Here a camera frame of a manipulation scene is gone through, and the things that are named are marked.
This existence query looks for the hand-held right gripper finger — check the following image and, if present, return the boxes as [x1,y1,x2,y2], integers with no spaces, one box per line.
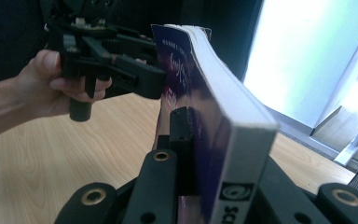
[169,105,198,197]

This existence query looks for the purple paperback book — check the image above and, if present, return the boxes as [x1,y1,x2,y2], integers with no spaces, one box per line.
[150,23,280,224]

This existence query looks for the bright white board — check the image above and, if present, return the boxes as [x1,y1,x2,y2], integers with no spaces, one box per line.
[242,0,358,129]

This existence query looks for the white stand leg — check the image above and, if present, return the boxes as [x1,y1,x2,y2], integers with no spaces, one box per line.
[333,108,358,167]

